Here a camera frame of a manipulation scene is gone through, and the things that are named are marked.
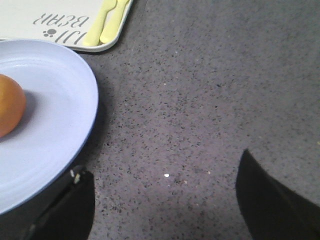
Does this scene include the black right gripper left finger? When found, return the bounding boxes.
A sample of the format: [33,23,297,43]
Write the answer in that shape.
[24,165,95,240]

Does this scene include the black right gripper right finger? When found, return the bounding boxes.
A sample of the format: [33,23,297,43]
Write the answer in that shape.
[235,149,320,240]

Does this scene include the light blue plate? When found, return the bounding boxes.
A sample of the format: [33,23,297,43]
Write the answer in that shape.
[0,39,99,214]

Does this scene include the orange fruit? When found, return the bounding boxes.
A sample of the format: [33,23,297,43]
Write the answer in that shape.
[0,74,27,138]

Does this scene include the cream white tray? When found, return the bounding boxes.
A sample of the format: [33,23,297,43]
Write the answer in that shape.
[0,0,133,53]

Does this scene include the yellow plastic knife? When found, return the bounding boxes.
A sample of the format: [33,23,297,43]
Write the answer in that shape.
[82,0,117,47]

